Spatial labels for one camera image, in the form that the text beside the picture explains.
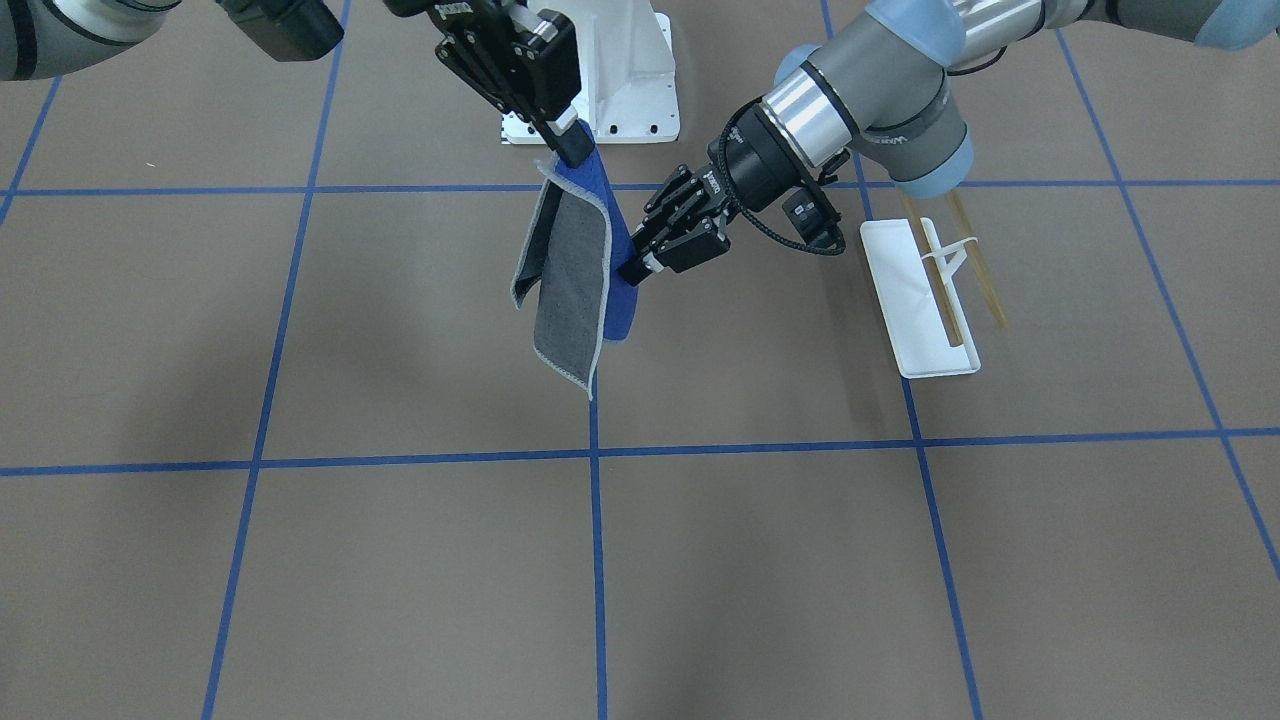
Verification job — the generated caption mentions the white rack base tray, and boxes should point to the white rack base tray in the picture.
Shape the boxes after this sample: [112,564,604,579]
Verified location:
[860,217,982,379]

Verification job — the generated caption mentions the white rack bracket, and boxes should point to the white rack bracket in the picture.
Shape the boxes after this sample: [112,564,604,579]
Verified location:
[922,228,978,284]

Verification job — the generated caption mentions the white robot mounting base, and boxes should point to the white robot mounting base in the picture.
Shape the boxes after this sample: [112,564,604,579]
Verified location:
[498,1,680,143]

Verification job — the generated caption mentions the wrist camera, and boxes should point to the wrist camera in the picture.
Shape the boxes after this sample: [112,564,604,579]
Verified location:
[216,1,346,61]
[782,188,846,255]

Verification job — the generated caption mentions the outer wooden rack bar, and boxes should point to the outer wooden rack bar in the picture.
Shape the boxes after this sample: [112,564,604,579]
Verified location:
[945,188,1009,331]

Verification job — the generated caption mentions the wooden rack bar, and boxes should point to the wooden rack bar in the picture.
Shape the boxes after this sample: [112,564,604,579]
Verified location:
[945,188,1009,331]
[897,188,963,347]

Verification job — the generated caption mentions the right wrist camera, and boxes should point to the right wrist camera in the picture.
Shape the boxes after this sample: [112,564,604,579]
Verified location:
[216,1,346,61]

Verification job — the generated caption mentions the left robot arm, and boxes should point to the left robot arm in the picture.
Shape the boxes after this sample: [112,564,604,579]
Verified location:
[618,1,1279,286]

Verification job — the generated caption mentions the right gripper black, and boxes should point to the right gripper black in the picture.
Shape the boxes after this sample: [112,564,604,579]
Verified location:
[383,1,596,168]

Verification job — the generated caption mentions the blue grey towel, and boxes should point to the blue grey towel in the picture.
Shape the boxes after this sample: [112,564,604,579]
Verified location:
[511,150,637,398]

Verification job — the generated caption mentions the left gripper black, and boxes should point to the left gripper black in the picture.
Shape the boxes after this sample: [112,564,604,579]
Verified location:
[616,122,817,287]

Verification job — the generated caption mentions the inner wooden rack bar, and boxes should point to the inner wooden rack bar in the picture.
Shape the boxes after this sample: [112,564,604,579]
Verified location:
[897,188,963,347]

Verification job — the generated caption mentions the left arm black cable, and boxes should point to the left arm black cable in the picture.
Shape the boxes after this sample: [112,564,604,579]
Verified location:
[716,110,851,258]

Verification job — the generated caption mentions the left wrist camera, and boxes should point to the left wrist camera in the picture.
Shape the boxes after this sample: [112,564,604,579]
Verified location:
[782,188,846,255]

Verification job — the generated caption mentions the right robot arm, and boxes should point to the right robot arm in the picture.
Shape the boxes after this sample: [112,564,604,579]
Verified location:
[1,1,596,168]

